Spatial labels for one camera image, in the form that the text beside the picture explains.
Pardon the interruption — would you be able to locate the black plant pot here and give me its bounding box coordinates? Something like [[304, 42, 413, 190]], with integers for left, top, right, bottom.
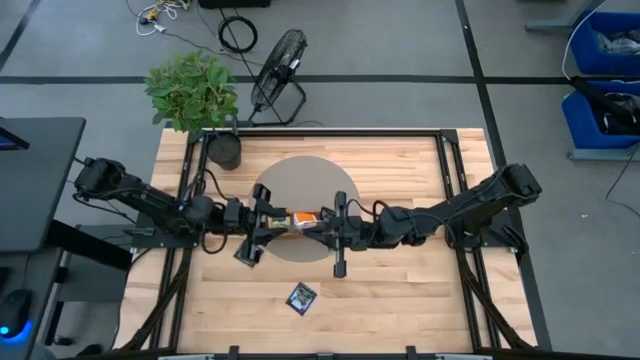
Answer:
[[206, 130, 244, 172]]

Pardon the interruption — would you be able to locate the grey metal table foot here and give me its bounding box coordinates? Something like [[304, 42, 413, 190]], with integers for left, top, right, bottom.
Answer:
[[524, 0, 609, 34]]

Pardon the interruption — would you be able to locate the coiled black cable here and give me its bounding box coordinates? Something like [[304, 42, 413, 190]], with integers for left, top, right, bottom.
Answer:
[[217, 15, 260, 55]]

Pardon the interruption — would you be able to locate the blue storage bin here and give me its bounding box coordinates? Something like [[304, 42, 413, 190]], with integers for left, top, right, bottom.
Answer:
[[569, 10, 640, 77], [561, 79, 640, 151]]

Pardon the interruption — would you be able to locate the black floor box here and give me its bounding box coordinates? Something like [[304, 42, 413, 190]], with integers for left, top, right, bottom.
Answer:
[[198, 0, 272, 9]]

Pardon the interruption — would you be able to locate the green leafy plant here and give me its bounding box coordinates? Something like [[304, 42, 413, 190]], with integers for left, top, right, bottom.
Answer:
[[143, 48, 240, 134]]

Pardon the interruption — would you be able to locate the black aluminium table frame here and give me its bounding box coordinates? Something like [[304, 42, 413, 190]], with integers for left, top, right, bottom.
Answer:
[[113, 127, 540, 360]]

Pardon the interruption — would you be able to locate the black foil tea packet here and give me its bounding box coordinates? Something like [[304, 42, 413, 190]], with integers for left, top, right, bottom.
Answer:
[[234, 244, 264, 269], [285, 282, 318, 317]]

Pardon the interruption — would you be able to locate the white cable bundle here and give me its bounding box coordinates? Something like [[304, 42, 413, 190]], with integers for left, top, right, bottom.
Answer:
[[133, 0, 194, 38]]

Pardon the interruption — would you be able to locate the dark computer monitor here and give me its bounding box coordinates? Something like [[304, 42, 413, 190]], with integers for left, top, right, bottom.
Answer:
[[0, 125, 31, 152]]

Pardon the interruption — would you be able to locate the black computer mouse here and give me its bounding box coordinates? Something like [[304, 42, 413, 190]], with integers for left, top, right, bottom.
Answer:
[[0, 288, 34, 342]]

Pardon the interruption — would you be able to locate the wooden tea organizer box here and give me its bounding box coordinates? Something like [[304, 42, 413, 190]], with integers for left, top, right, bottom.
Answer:
[[267, 212, 336, 237]]

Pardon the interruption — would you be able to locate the black desk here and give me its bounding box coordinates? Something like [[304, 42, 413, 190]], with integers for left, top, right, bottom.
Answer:
[[0, 116, 87, 254], [0, 247, 69, 360]]

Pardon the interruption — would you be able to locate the black folded stand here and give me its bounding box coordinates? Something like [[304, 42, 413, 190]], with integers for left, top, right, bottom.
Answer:
[[569, 74, 640, 129]]

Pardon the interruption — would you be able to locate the black floor fan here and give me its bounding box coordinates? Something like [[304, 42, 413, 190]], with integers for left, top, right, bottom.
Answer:
[[248, 28, 309, 127]]

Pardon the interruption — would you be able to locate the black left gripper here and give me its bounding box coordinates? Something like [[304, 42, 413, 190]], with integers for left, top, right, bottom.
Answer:
[[223, 183, 290, 266]]

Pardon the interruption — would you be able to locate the round grey mat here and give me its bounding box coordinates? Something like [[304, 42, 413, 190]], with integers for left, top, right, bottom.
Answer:
[[254, 155, 362, 264]]

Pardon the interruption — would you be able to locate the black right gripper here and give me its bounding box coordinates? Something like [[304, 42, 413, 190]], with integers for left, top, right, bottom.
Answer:
[[312, 191, 376, 279]]

